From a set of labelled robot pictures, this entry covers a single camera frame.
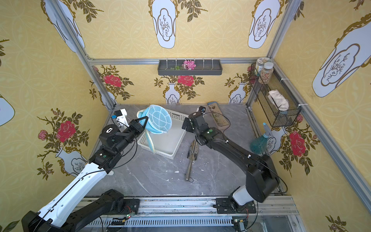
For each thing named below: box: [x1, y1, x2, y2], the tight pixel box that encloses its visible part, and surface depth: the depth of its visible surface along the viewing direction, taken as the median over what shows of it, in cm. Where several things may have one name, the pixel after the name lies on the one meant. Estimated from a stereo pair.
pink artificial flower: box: [181, 59, 197, 71], surface depth 91 cm
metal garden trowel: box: [185, 138, 199, 181], surface depth 94 cm
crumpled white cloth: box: [267, 89, 290, 111], surface depth 70 cm
